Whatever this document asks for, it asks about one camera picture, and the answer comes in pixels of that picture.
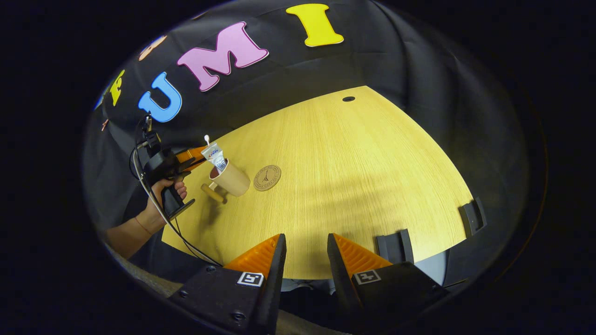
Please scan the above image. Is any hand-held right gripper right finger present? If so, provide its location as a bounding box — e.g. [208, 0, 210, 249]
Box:
[327, 233, 450, 333]

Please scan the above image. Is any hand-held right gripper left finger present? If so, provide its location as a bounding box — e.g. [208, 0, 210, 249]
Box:
[169, 234, 287, 335]

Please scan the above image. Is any white toothpaste tube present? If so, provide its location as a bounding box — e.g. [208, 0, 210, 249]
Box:
[201, 142, 229, 174]

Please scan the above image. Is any beige cup with wooden handle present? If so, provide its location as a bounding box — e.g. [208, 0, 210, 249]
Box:
[201, 158, 251, 204]

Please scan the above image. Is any round cork coaster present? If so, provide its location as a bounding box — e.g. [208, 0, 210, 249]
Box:
[253, 165, 282, 192]

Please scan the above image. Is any yellow wooden desktop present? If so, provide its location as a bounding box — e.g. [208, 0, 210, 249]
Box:
[161, 85, 475, 280]

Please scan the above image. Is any black backdrop cloth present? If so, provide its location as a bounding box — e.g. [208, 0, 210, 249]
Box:
[84, 0, 531, 289]

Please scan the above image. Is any black desk bracket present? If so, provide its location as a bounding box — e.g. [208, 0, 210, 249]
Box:
[459, 197, 488, 237]
[376, 229, 414, 264]

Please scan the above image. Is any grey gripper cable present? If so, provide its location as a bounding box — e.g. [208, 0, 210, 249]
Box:
[129, 114, 223, 267]

